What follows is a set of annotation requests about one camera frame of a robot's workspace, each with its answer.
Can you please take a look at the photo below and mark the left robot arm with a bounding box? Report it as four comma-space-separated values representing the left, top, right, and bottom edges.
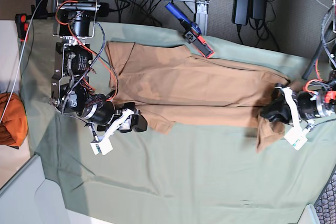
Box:
260, 0, 335, 126

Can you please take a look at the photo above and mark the aluminium frame post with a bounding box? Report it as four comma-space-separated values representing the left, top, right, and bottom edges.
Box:
184, 0, 211, 35

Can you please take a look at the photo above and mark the white cable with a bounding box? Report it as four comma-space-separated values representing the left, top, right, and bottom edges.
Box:
0, 0, 53, 125

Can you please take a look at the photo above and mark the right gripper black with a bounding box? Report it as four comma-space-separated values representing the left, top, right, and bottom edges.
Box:
82, 102, 148, 132

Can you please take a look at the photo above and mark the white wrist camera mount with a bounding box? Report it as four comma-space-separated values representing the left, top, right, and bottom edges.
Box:
276, 86, 312, 151
90, 109, 135, 155

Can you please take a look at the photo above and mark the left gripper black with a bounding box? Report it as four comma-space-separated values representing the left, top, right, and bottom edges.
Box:
260, 91, 322, 124

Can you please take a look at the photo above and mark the blue orange bar clamp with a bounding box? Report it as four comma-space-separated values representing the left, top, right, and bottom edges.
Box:
165, 3, 215, 58

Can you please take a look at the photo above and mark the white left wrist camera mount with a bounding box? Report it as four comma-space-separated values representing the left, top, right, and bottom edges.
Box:
276, 86, 312, 151

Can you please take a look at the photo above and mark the patterned grey mat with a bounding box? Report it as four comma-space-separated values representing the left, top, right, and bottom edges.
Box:
314, 173, 336, 224

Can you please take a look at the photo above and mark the folded dark orange cloth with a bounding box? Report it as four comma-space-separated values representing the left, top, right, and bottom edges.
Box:
1, 92, 28, 147

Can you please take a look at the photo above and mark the tan orange T-shirt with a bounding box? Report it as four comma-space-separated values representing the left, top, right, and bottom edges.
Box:
106, 42, 289, 151

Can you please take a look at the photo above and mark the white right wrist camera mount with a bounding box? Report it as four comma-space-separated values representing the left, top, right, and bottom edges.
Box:
90, 109, 135, 155

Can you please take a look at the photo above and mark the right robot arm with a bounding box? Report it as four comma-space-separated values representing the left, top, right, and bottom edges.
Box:
50, 0, 148, 133

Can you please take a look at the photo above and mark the blue black corner clamp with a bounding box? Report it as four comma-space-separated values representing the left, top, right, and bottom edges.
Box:
15, 0, 56, 42

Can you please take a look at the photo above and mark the sage green table cloth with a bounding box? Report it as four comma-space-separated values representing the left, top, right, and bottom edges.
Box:
20, 20, 335, 223

